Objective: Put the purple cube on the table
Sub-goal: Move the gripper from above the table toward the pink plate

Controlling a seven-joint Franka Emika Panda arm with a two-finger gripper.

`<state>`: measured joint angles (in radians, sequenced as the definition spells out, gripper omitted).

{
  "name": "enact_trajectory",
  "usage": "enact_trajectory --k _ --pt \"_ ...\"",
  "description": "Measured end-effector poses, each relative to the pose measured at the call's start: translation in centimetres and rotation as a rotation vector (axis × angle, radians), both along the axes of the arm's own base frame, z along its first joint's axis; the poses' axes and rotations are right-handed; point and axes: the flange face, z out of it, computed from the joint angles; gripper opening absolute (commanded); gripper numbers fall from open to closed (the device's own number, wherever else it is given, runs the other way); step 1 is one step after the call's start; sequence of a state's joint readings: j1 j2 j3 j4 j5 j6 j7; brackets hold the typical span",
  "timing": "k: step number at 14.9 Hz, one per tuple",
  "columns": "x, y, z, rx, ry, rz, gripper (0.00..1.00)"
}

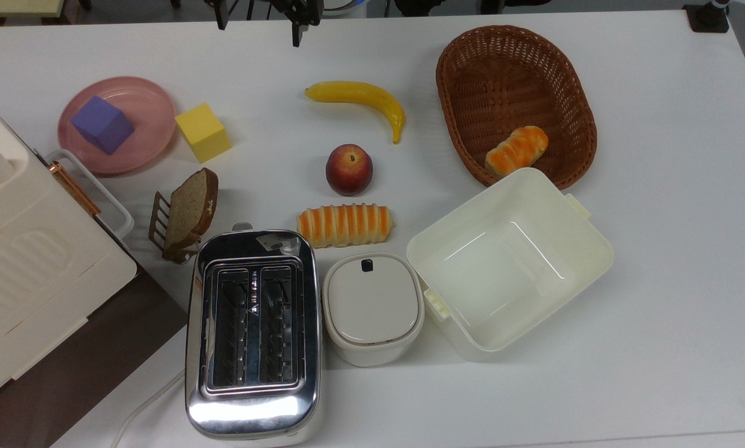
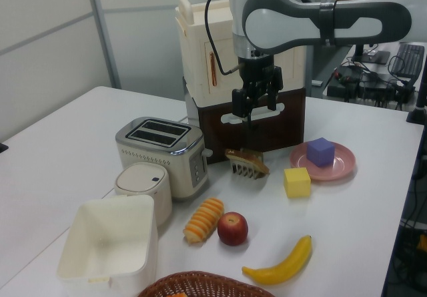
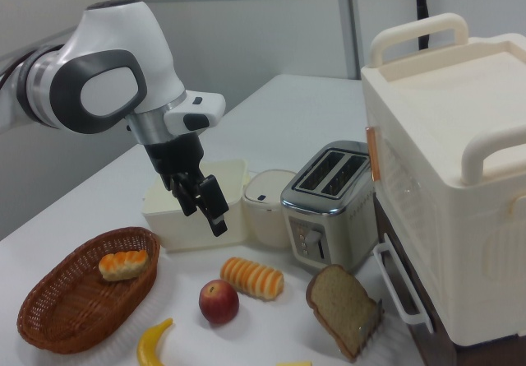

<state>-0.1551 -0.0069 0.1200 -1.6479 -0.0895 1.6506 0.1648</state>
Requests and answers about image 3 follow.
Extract long striped bread roll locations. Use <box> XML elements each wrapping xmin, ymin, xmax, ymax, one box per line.
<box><xmin>219</xmin><ymin>257</ymin><xmax>285</xmax><ymax>301</ymax></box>

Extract red apple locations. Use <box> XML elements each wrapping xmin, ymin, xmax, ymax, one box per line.
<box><xmin>199</xmin><ymin>279</ymin><xmax>240</xmax><ymax>325</ymax></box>

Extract yellow banana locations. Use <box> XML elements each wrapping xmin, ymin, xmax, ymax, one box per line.
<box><xmin>136</xmin><ymin>318</ymin><xmax>174</xmax><ymax>366</ymax></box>

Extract brown wicker basket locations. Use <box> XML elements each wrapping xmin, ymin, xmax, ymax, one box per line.
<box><xmin>16</xmin><ymin>226</ymin><xmax>162</xmax><ymax>350</ymax></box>

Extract small white lidded bin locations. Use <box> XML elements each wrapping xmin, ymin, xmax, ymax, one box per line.
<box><xmin>243</xmin><ymin>169</ymin><xmax>298</xmax><ymax>248</ymax></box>

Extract small orange glazed bread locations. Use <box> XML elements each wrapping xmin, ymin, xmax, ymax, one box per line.
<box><xmin>98</xmin><ymin>249</ymin><xmax>149</xmax><ymax>281</ymax></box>

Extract dark brown drawer base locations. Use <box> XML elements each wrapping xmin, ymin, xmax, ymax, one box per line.
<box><xmin>371</xmin><ymin>201</ymin><xmax>457</xmax><ymax>366</ymax></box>

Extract copper cabinet handle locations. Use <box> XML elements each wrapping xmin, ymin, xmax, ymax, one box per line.
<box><xmin>365</xmin><ymin>126</ymin><xmax>384</xmax><ymax>182</ymax></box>

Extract black camera pole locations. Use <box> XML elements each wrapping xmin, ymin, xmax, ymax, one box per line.
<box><xmin>413</xmin><ymin>0</ymin><xmax>432</xmax><ymax>50</ymax></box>

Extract large cream cabinet appliance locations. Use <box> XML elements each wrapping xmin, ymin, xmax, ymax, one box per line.
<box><xmin>360</xmin><ymin>12</ymin><xmax>526</xmax><ymax>349</ymax></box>

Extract white drawer handle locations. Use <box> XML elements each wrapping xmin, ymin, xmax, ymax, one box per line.
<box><xmin>372</xmin><ymin>244</ymin><xmax>435</xmax><ymax>333</ymax></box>

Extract brown bread slice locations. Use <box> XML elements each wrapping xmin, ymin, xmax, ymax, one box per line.
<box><xmin>306</xmin><ymin>263</ymin><xmax>379</xmax><ymax>361</ymax></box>

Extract open cream plastic box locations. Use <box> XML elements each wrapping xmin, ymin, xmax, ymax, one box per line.
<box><xmin>141</xmin><ymin>159</ymin><xmax>250</xmax><ymax>252</ymax></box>

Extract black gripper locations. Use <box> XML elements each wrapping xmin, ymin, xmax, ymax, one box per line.
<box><xmin>143</xmin><ymin>134</ymin><xmax>229</xmax><ymax>238</ymax></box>

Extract silver two-slot toaster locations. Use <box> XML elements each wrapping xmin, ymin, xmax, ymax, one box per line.
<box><xmin>280</xmin><ymin>140</ymin><xmax>377</xmax><ymax>275</ymax></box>

